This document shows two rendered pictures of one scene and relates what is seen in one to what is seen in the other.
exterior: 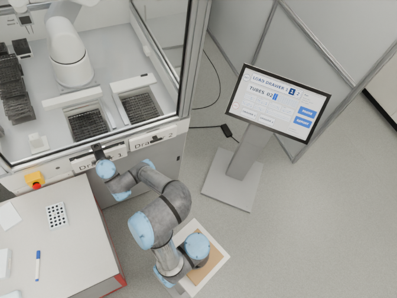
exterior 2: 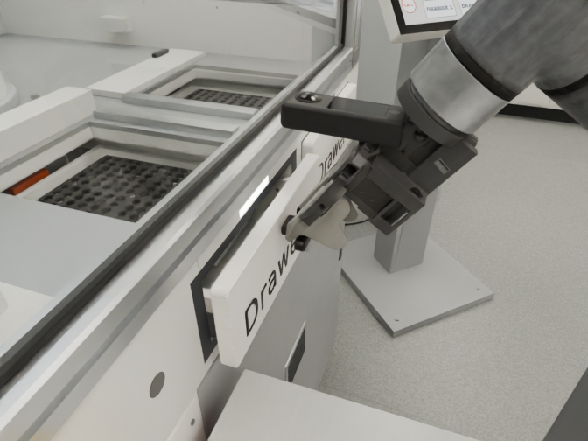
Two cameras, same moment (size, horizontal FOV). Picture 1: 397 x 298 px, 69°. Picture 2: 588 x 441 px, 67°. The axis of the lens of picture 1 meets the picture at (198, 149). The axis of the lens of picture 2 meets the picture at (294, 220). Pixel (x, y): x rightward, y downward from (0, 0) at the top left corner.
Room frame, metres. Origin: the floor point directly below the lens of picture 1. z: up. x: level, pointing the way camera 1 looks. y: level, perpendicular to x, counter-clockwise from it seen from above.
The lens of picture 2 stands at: (0.28, 0.70, 1.20)
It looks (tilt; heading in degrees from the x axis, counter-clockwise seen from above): 35 degrees down; 328
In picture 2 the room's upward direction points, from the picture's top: straight up
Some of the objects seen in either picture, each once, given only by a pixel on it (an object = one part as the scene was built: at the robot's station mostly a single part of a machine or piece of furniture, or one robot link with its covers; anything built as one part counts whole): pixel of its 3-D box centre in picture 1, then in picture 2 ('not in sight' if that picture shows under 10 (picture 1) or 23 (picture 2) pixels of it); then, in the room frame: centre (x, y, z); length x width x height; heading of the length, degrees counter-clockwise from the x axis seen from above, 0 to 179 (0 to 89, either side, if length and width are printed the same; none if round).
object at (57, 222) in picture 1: (57, 216); not in sight; (0.32, 0.61, 0.78); 0.12 x 0.08 x 0.04; 36
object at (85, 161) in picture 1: (100, 158); (277, 244); (0.65, 0.50, 0.87); 0.29 x 0.02 x 0.11; 129
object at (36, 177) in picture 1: (35, 180); not in sight; (0.44, 0.76, 0.88); 0.07 x 0.05 x 0.07; 129
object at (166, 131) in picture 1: (153, 138); (332, 137); (0.86, 0.27, 0.87); 0.29 x 0.02 x 0.11; 129
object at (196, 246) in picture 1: (195, 248); not in sight; (0.30, -0.10, 0.96); 0.13 x 0.12 x 0.14; 143
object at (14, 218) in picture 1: (7, 216); not in sight; (0.26, 0.84, 0.77); 0.13 x 0.09 x 0.02; 56
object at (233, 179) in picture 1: (249, 151); (424, 161); (1.19, -0.37, 0.51); 0.50 x 0.45 x 1.02; 173
